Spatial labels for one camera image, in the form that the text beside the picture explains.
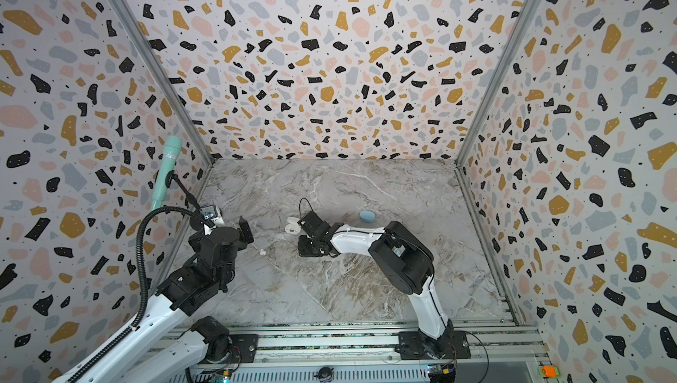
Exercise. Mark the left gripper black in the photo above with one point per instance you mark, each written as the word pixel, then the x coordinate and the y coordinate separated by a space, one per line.
pixel 244 239

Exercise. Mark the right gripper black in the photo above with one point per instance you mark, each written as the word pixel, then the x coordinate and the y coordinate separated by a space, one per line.
pixel 302 247

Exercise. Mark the white earbud charging case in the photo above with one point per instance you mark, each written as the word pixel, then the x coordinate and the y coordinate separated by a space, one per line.
pixel 292 226

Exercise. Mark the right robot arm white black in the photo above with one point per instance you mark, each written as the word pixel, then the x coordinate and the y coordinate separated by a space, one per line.
pixel 408 265

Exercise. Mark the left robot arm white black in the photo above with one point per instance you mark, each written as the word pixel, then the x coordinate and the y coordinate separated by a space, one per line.
pixel 178 297

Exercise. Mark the blue earbud charging case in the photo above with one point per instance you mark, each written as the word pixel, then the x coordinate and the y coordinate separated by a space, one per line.
pixel 367 216

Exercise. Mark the black microphone stand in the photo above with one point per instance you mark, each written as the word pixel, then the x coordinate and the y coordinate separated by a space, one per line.
pixel 190 199

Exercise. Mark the mint green microphone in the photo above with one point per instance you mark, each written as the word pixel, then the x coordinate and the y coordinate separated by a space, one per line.
pixel 171 152

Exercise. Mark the orange button box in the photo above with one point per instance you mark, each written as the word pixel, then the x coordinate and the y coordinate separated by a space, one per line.
pixel 549 372

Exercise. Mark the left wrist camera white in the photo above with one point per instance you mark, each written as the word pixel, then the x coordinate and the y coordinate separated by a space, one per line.
pixel 213 214

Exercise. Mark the black knob on rail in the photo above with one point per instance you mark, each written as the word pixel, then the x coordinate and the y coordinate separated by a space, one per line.
pixel 325 375

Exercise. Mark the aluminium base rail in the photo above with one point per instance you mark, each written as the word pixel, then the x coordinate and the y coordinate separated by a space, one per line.
pixel 500 352

